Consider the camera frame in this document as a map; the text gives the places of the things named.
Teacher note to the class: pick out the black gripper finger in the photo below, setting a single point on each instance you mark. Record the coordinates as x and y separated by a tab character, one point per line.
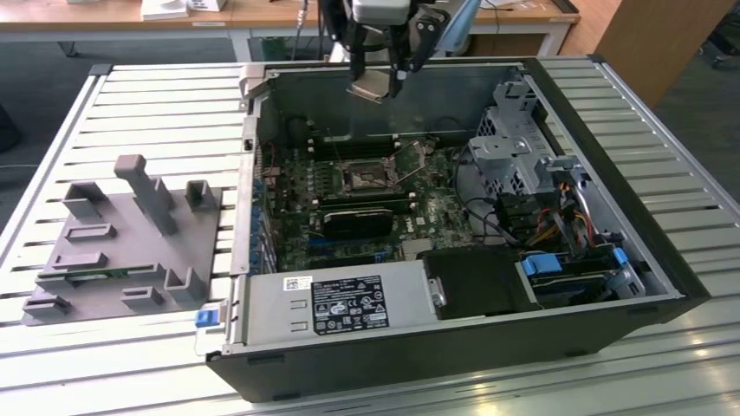
397	52
358	52

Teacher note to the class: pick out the silver CPU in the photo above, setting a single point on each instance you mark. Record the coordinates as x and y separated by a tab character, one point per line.
369	89

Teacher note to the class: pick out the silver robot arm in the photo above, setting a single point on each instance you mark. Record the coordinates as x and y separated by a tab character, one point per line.
462	26

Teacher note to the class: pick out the CPU socket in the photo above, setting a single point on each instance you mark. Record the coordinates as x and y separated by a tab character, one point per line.
369	180

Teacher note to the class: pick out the white printed box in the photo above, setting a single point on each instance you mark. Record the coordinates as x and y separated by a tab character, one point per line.
205	4

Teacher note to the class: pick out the silver metal drive cage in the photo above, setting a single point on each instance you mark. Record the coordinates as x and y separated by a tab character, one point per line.
502	164

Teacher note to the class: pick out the green motherboard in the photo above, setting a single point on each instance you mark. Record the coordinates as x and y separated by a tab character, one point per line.
445	216

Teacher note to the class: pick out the black graphics card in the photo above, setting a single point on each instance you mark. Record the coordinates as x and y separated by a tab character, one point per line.
354	223

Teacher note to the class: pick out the wooden cabinet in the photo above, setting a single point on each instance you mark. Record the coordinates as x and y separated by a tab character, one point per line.
653	43

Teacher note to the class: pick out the small silver heatsink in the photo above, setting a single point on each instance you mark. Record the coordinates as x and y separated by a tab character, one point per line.
417	250

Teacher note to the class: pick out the wooden desk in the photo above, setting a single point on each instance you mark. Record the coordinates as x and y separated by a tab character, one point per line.
86	19

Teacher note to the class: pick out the black plastic shroud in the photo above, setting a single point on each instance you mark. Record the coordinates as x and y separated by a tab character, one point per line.
473	281

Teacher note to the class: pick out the hard disk in blue carrier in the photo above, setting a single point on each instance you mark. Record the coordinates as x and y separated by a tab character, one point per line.
540	264

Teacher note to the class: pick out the black office chair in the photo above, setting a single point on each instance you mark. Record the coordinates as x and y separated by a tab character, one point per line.
725	47

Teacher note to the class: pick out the grey parts rack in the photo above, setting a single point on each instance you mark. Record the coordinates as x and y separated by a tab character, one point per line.
144	260

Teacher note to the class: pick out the blue drive latch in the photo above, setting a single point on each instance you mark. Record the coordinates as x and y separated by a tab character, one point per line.
620	255

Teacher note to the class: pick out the silver power supply unit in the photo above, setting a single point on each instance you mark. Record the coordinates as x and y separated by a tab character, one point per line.
265	312

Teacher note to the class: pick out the green RAM stick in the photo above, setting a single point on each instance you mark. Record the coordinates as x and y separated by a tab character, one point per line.
109	273

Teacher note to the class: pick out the blue case latch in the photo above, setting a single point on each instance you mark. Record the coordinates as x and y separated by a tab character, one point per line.
206	318

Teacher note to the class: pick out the black open PC case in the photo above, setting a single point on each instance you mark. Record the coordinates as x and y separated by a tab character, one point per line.
520	346

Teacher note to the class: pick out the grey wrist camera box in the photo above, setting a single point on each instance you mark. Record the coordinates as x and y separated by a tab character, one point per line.
378	11

